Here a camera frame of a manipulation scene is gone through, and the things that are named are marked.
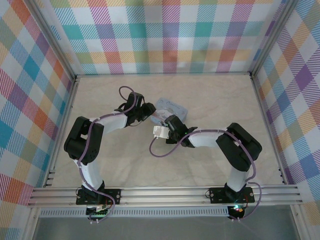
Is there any grey slotted cable duct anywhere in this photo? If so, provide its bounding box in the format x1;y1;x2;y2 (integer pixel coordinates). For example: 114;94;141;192
39;206;230;218

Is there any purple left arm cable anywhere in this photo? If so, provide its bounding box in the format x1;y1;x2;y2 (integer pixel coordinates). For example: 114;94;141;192
76;85;138;225

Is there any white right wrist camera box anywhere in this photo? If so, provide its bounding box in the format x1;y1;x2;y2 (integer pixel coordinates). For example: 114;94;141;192
152;125;171;140

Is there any black controller with lights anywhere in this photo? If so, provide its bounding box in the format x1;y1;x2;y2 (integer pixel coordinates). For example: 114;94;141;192
228;204;246;219

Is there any aluminium frame post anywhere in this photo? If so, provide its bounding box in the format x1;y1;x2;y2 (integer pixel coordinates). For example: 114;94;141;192
24;0;78;81
249;0;300;79

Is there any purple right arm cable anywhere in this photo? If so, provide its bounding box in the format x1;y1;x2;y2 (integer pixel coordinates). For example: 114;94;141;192
149;128;263;222

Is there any green circuit board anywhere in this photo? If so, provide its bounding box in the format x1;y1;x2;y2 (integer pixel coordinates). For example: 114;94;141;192
86;204;111;217

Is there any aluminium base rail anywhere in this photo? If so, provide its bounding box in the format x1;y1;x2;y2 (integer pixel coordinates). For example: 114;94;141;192
27;185;302;207

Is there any aluminium frame crossbar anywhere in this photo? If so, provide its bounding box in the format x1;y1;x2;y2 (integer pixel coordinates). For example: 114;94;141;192
74;71;253;79

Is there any light blue cartoon pouch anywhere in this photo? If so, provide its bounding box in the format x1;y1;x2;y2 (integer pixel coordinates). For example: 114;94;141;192
149;97;189;126

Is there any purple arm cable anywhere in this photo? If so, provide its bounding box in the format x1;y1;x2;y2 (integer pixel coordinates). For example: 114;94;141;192
76;85;138;225
149;128;263;222

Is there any aluminium side rail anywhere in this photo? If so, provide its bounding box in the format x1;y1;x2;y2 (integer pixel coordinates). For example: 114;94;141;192
249;74;289;186
42;76;81;189

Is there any plaid backdrop cloth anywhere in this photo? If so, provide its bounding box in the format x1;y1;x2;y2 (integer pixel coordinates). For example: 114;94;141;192
0;0;74;240
252;0;320;227
32;0;289;75

